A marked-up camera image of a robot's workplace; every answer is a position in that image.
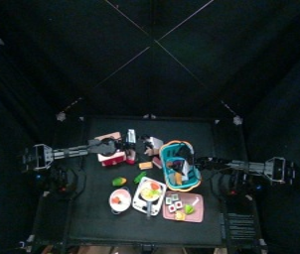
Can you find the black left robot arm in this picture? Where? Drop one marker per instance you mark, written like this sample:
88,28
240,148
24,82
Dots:
64,153

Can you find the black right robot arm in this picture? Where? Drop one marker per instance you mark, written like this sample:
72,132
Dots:
252,167

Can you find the beige toy knife block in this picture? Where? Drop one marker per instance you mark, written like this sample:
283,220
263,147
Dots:
154,145

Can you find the white toy knife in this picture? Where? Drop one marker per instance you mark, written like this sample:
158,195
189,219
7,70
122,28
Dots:
194,201

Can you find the teal basket orange rim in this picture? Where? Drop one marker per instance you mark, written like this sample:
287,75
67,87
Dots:
167,155

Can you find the orange toy food piece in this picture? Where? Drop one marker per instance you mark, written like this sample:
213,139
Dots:
178,178

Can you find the red wooden toy stove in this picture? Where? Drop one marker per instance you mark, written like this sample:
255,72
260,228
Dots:
113,159

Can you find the pink toy food block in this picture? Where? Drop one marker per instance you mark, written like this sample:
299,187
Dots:
157,162

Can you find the yellow toy cheese block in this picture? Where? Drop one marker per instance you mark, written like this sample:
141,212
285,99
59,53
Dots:
145,165

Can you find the sushi roll toy piece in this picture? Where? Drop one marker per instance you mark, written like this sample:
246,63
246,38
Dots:
178,204
169,200
171,208
176,197

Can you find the toy corn cob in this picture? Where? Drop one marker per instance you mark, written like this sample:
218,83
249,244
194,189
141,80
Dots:
119,181

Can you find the green leafy toy vegetable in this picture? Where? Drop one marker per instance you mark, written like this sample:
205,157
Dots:
189,209

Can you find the white toy induction cooktop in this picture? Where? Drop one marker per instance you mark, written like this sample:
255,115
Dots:
139,205

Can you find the yellow toy food piece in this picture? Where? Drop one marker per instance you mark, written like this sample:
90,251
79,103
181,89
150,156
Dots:
180,216

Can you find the pink plastic tray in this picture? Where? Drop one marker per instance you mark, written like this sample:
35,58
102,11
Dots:
197,215

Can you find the orange toy carrot piece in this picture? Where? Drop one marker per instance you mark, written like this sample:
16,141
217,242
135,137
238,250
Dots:
115,199

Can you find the white toy pot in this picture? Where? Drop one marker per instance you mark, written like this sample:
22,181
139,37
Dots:
121,202

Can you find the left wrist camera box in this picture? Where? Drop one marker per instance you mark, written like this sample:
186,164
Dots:
131,135

